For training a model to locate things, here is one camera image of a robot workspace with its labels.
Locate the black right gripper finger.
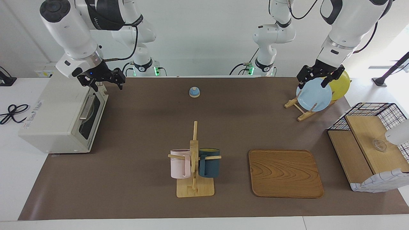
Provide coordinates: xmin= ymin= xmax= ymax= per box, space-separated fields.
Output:
xmin=116 ymin=68 xmax=126 ymax=90
xmin=77 ymin=74 xmax=99 ymax=92

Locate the oven door with handle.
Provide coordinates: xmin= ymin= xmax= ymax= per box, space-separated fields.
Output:
xmin=73 ymin=86 xmax=109 ymax=152

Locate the cream toaster oven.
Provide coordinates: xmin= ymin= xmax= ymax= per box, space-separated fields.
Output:
xmin=18 ymin=76 xmax=109 ymax=154

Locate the yellow plate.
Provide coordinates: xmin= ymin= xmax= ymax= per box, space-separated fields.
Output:
xmin=328 ymin=70 xmax=351 ymax=101

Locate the light blue plate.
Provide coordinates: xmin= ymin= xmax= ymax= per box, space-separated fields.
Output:
xmin=296 ymin=78 xmax=333 ymax=112

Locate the wooden plate rack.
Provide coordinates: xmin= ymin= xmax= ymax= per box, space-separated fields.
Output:
xmin=284 ymin=81 xmax=352 ymax=122

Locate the brown table mat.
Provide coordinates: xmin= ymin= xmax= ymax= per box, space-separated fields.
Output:
xmin=18 ymin=76 xmax=409 ymax=221

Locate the black angled stand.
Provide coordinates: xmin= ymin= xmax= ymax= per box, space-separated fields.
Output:
xmin=372 ymin=51 xmax=409 ymax=87

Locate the wooden step shelf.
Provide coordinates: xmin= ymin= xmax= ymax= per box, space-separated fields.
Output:
xmin=328 ymin=115 xmax=409 ymax=192

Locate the small black stand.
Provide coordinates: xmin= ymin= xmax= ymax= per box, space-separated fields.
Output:
xmin=0 ymin=66 xmax=17 ymax=87

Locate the small clear glass dish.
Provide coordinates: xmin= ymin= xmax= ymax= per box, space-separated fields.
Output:
xmin=372 ymin=138 xmax=388 ymax=152

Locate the white rounded device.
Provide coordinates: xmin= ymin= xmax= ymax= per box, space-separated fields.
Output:
xmin=384 ymin=119 xmax=409 ymax=146

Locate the brown wooden tray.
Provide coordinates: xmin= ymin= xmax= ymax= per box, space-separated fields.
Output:
xmin=248 ymin=149 xmax=324 ymax=198

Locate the pink mug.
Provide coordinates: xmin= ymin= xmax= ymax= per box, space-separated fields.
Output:
xmin=170 ymin=149 xmax=191 ymax=179

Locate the white checked cloth liner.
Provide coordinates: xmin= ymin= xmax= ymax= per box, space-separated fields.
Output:
xmin=350 ymin=168 xmax=409 ymax=193

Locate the dark teal mug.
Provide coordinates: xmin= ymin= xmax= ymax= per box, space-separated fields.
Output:
xmin=198 ymin=148 xmax=221 ymax=178

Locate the wooden mug rack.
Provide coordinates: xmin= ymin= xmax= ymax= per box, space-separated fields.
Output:
xmin=168 ymin=121 xmax=222 ymax=198

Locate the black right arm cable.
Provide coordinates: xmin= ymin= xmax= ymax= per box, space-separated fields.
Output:
xmin=102 ymin=23 xmax=139 ymax=62

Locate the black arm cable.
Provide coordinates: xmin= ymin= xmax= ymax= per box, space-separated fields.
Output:
xmin=289 ymin=0 xmax=380 ymax=54
xmin=102 ymin=23 xmax=139 ymax=62

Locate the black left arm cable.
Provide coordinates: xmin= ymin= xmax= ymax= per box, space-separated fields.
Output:
xmin=289 ymin=0 xmax=380 ymax=54

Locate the black wire basket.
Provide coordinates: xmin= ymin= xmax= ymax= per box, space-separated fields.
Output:
xmin=328 ymin=102 xmax=409 ymax=162

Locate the coiled black cable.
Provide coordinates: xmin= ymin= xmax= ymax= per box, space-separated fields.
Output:
xmin=0 ymin=104 xmax=29 ymax=125

